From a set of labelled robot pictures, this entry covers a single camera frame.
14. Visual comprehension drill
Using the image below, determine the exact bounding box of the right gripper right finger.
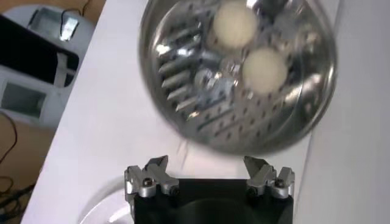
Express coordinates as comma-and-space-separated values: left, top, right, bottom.
243, 155, 296, 200

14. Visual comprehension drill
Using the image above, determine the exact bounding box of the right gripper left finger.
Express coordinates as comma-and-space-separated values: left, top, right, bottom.
124, 155, 180, 202

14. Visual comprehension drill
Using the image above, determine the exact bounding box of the white steamed baozi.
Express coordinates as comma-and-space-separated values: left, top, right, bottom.
211, 1, 258, 49
242, 47, 289, 95

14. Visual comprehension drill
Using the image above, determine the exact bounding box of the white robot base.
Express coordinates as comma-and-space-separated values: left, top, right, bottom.
0, 4, 97, 128

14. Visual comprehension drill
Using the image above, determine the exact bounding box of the perforated steel steamer basket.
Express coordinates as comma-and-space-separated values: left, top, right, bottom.
138, 0, 338, 155

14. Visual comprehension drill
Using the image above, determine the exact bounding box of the white round plate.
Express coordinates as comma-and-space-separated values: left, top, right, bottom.
77, 175, 135, 224

